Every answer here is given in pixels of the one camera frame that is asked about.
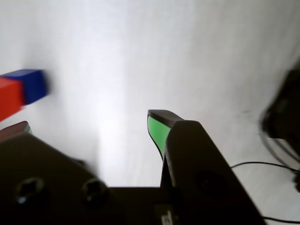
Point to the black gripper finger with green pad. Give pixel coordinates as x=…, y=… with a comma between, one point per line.
x=194, y=152

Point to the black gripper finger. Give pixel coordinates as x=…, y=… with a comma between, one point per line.
x=35, y=168

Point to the red wooden cube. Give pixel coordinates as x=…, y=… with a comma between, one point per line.
x=10, y=96

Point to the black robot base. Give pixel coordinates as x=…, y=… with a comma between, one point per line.
x=284, y=107

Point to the blue wooden cube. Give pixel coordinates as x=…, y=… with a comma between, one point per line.
x=34, y=86

